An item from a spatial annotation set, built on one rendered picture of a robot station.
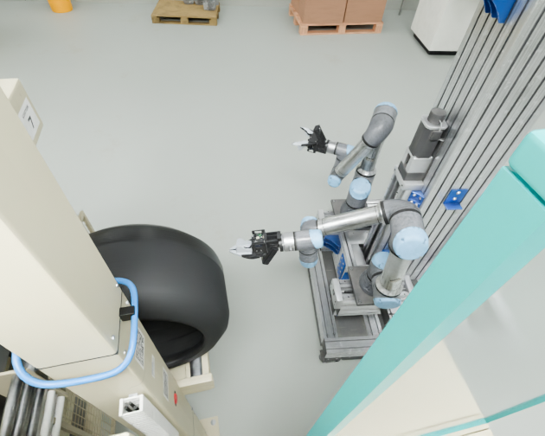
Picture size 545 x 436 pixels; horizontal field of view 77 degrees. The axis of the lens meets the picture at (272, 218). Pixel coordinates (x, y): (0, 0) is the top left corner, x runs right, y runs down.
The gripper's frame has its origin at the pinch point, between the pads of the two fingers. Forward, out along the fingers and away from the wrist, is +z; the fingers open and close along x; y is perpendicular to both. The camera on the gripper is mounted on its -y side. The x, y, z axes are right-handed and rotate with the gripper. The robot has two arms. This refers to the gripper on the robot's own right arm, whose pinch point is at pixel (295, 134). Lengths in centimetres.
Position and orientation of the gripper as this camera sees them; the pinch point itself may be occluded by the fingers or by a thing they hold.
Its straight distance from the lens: 206.8
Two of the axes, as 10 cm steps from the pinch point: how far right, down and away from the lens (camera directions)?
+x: 3.7, -7.8, 5.1
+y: 0.1, 5.5, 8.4
